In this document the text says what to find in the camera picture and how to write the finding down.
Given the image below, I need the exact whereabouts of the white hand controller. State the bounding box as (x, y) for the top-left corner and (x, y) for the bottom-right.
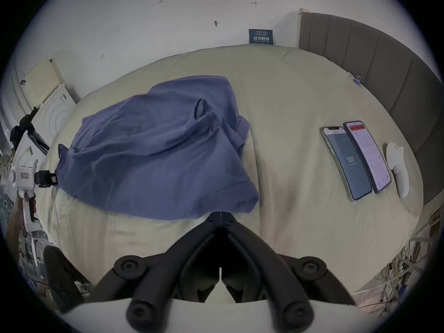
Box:
(385, 142), (410, 199)

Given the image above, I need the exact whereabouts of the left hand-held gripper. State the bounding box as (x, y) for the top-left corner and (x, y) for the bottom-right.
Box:
(8, 158), (58, 223)

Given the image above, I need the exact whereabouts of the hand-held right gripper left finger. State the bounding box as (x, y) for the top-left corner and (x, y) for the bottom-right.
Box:
(85, 213), (221, 329)

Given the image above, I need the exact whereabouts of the bed with beige sheet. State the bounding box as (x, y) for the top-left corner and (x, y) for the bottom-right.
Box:
(36, 44), (426, 306)

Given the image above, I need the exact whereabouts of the phone with white screen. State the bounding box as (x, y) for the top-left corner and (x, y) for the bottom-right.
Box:
(343, 120), (392, 194)

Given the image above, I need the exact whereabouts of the bundle of white cables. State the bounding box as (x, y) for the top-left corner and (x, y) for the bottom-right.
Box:
(380, 217), (438, 312)

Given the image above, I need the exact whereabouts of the phone with dark screen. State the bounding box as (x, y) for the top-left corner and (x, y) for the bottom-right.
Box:
(320, 126), (373, 202)

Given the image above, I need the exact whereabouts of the dark blue wall sign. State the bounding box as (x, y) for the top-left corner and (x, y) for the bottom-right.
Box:
(248, 29), (273, 45)

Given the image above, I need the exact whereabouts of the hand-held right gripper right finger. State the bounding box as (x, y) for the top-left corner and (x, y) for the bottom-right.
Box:
(221, 213), (357, 329)

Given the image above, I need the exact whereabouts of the grey padded headboard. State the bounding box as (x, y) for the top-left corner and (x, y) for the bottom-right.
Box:
(299, 11), (444, 206)

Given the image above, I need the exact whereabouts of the flat beige carton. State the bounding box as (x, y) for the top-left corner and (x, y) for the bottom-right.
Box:
(26, 56), (65, 104)

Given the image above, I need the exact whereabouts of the dark blue shirt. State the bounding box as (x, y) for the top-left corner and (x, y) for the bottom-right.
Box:
(55, 76), (260, 221)

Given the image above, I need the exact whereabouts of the person's left hand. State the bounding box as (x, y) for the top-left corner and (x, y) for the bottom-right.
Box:
(7, 200), (26, 244)

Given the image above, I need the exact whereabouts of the white washing machine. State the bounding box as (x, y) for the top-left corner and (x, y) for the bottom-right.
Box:
(32, 82), (77, 144)

